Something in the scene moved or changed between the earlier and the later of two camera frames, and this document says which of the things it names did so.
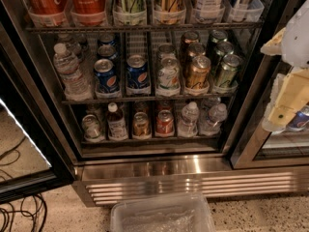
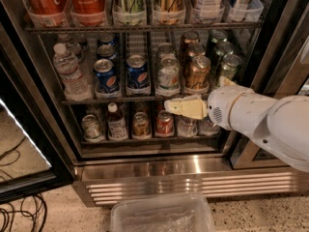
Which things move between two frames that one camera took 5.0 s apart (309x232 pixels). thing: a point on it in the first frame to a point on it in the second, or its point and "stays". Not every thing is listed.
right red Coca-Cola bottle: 88,3 stays
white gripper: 296,39 to 221,106
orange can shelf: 198,72 stays
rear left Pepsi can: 107,39 stays
